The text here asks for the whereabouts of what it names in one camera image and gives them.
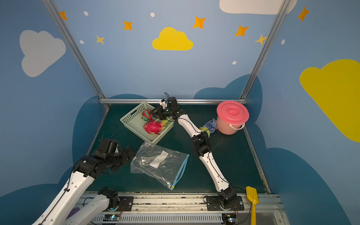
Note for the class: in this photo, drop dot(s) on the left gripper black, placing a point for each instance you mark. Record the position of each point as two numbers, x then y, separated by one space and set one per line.
127 153

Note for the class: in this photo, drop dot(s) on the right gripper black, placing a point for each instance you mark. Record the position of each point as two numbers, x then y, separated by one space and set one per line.
159 112

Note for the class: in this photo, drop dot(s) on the pink dragon fruit toy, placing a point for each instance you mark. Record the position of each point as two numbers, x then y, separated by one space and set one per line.
155 127
147 116

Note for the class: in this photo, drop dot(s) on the clear zip-top bag blue seal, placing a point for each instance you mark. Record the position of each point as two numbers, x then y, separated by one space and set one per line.
165 165

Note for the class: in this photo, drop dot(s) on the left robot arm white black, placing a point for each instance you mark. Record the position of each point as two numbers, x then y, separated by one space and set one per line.
83 174

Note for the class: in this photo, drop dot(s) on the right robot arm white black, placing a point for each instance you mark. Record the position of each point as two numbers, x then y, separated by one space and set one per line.
226 192

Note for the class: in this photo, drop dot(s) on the light green perforated plastic basket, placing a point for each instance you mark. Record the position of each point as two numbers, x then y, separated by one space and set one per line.
133 121

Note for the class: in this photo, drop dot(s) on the pink plastic bucket with lid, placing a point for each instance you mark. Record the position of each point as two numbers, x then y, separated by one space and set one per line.
231 117

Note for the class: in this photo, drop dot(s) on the purple plastic toy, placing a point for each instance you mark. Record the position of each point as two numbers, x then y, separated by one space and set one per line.
73 212

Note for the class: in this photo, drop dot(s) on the yellow plastic toy shovel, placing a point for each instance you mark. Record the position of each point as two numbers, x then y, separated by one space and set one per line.
252 196

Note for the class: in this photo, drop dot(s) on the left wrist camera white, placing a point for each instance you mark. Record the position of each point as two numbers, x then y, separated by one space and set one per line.
108 146

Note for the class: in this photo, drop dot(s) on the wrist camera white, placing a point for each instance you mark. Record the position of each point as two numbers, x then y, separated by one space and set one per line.
171 102
108 146

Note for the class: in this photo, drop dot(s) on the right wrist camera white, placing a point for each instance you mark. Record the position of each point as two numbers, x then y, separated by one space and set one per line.
171 102

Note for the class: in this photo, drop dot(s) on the green trowel wooden handle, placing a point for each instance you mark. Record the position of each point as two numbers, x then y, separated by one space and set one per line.
205 130

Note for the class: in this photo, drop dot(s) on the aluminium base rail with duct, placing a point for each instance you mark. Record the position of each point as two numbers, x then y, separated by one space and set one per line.
178 209

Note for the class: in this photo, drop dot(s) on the aluminium frame left post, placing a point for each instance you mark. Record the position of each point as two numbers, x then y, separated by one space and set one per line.
64 30

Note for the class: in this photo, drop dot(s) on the aluminium frame post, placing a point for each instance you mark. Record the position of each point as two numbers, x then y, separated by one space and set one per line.
275 27
64 30

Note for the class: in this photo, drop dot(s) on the aluminium frame right post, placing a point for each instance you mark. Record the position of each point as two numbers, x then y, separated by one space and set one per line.
275 27

